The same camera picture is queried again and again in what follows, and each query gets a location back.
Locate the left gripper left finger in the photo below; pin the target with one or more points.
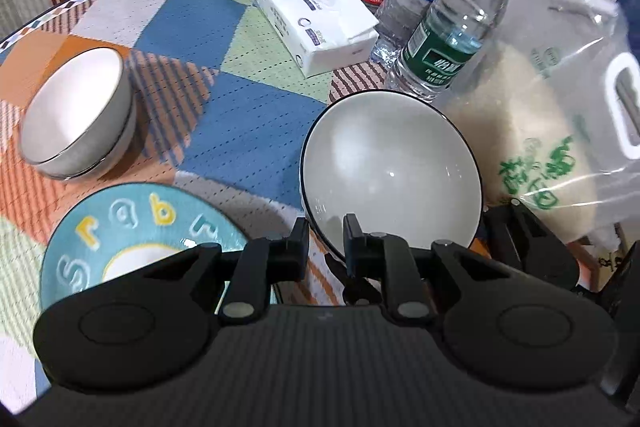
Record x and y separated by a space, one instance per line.
263 262

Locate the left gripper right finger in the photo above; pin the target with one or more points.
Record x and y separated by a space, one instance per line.
383 270

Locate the white ribbed bowl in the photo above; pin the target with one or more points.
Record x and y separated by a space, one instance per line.
396 163

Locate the blue fried egg plate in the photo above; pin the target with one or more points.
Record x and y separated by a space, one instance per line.
124 227

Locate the patchwork tablecloth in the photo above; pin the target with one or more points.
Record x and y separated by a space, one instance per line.
222 113

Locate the green label water bottle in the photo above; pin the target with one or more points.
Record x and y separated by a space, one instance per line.
448 36

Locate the white tissue pack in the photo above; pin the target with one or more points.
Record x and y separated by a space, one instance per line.
322 35

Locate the rice bag with handle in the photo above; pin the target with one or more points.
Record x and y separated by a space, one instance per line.
550 108

